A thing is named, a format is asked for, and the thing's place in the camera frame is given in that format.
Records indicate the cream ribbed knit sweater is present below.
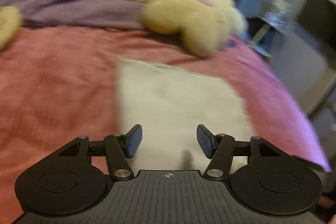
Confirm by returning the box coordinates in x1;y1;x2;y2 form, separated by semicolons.
117;59;255;172

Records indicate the black wall television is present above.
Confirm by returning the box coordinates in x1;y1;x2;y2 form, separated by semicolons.
295;0;335;60

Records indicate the yellow kiss emoji pillow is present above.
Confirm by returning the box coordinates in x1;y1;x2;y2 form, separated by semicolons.
0;6;23;51

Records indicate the pink ribbed bedspread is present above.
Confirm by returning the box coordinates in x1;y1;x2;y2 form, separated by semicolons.
1;26;330;223

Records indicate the small side table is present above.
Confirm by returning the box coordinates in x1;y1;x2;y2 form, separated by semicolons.
248;16;286;61

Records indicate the yellow flower plush pillow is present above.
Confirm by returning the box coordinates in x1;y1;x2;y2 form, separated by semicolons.
135;0;248;58

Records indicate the wrapped flower bouquet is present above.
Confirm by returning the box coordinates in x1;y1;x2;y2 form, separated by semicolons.
264;0;291;27

